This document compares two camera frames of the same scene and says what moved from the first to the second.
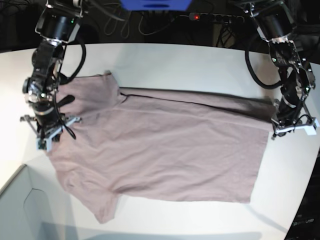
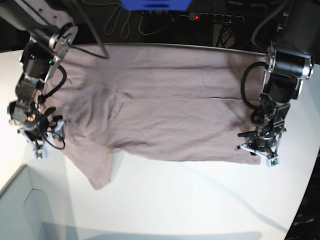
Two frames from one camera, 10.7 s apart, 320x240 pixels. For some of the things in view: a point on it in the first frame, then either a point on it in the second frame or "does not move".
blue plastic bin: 141,5 does not move
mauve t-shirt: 158,144 -> 173,102
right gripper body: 289,125 -> 264,142
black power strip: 216,18 does not move
